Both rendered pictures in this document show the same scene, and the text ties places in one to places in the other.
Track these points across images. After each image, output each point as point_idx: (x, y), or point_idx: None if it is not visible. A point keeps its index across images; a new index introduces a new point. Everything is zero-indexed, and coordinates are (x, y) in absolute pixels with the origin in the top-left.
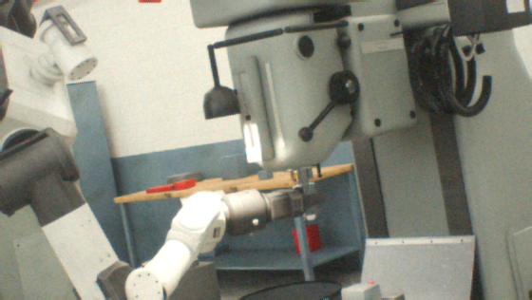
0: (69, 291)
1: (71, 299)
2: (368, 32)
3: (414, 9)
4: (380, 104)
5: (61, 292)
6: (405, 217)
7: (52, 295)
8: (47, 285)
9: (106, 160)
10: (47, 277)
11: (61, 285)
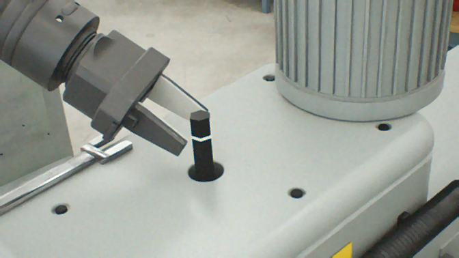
0: (24, 75)
1: (26, 81)
2: None
3: (457, 254)
4: None
5: (15, 76)
6: None
7: (6, 80)
8: (1, 71)
9: None
10: (1, 64)
11: (15, 69)
